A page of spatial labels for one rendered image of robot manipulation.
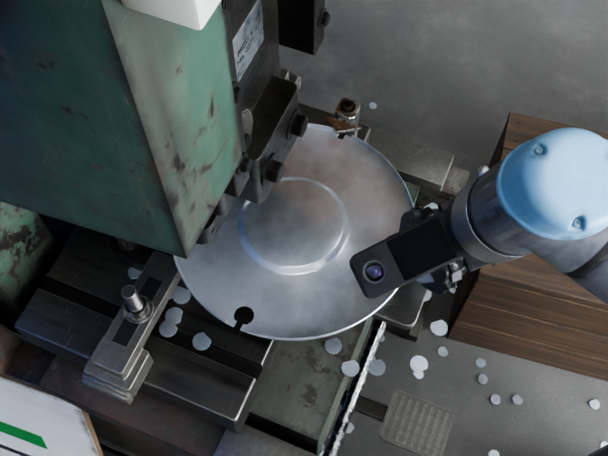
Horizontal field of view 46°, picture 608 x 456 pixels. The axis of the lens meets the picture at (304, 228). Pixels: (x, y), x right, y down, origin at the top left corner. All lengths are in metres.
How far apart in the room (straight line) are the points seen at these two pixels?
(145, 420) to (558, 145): 0.64
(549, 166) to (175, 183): 0.24
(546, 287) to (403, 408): 0.35
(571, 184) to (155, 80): 0.27
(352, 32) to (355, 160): 1.24
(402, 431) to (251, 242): 0.68
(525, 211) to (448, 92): 1.51
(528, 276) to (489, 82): 0.82
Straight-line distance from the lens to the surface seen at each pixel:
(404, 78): 2.01
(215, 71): 0.46
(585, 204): 0.50
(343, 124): 0.92
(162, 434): 0.94
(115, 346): 0.84
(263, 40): 0.67
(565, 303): 1.39
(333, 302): 0.81
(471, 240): 0.60
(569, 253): 0.53
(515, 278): 1.35
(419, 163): 1.07
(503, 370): 1.65
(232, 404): 0.85
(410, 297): 0.82
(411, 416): 1.42
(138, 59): 0.37
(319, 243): 0.83
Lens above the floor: 1.53
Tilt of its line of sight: 62 degrees down
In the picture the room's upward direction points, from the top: straight up
